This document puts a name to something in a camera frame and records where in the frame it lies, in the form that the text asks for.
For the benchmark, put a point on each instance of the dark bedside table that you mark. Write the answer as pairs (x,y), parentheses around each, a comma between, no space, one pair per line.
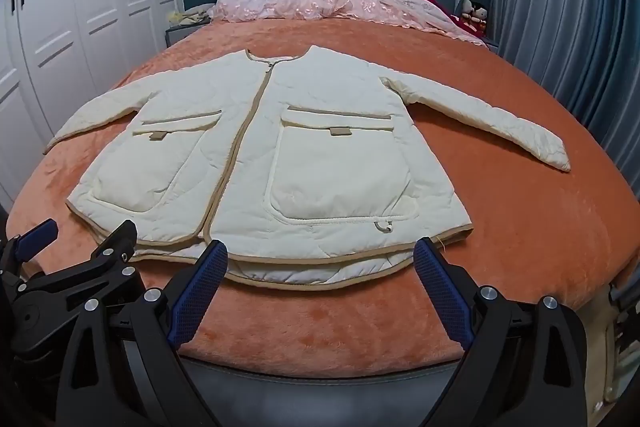
(177,33)

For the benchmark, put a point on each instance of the white wardrobe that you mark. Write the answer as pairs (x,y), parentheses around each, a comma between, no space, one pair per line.
(58,54)

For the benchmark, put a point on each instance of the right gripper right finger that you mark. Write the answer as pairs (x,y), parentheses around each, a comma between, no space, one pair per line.
(523,364)

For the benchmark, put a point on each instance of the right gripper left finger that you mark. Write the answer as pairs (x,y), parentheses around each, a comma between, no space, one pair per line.
(159,323)

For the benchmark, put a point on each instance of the yellowish clutter on nightstand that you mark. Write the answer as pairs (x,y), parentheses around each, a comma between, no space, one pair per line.
(200,14)

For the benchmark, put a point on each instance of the grey-blue curtain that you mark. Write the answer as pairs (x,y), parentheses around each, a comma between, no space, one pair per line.
(585,53)

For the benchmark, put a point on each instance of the pink embroidered quilt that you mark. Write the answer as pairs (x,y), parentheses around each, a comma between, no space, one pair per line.
(423,15)

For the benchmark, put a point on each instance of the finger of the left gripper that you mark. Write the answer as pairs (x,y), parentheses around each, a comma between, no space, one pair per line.
(22,248)
(107,267)

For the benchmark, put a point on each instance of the plush dolls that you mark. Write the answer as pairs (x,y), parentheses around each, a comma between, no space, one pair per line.
(474,13)

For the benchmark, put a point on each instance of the cream quilted jacket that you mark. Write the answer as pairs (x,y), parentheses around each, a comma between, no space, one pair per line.
(309,169)

